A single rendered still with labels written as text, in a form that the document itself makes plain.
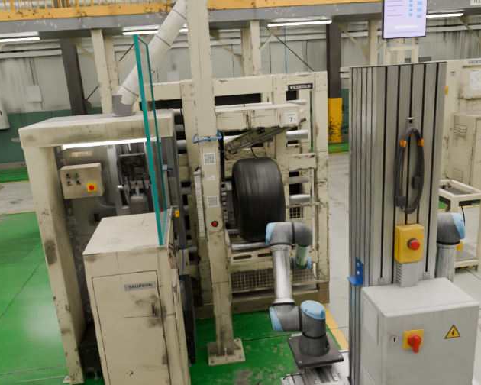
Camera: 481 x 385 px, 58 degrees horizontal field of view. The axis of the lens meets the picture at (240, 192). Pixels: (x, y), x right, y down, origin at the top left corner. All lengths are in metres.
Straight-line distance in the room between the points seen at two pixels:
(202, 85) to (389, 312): 1.79
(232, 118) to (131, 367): 1.70
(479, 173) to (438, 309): 5.39
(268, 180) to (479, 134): 4.49
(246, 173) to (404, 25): 4.14
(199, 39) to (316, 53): 9.71
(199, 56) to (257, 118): 0.63
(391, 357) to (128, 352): 1.31
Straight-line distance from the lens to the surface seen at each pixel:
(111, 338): 2.35
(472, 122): 6.76
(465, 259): 4.80
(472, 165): 6.86
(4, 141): 12.72
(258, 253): 2.95
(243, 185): 2.74
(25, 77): 12.45
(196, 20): 2.79
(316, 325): 2.14
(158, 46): 3.06
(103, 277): 2.19
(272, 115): 3.10
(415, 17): 6.53
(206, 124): 2.79
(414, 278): 1.75
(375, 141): 1.57
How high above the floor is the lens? 2.04
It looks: 16 degrees down
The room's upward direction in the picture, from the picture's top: 4 degrees counter-clockwise
